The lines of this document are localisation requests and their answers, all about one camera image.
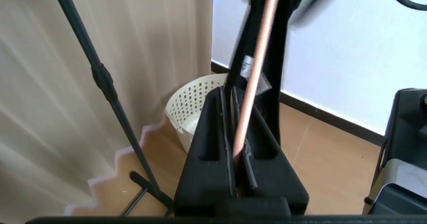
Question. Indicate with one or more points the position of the black garment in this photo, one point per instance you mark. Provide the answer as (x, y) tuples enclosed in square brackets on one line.
[(277, 67)]

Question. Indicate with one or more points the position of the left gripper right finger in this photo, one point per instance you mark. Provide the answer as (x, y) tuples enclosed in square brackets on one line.
[(277, 180)]

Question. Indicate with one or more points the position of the black clothes rack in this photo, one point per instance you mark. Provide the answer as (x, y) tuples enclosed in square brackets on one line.
[(103, 80)]

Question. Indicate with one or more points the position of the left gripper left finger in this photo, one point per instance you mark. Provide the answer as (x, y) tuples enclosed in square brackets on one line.
[(203, 180)]

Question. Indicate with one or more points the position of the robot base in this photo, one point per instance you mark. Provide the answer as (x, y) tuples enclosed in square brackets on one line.
[(407, 134)]

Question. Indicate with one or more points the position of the beige curtain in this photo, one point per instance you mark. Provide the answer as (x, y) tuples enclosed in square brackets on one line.
[(50, 84)]

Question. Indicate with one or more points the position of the white laundry basket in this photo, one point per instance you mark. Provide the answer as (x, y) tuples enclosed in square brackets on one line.
[(187, 100)]

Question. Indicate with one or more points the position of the pink clothes hanger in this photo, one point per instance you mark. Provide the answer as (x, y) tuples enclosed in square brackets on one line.
[(257, 67)]

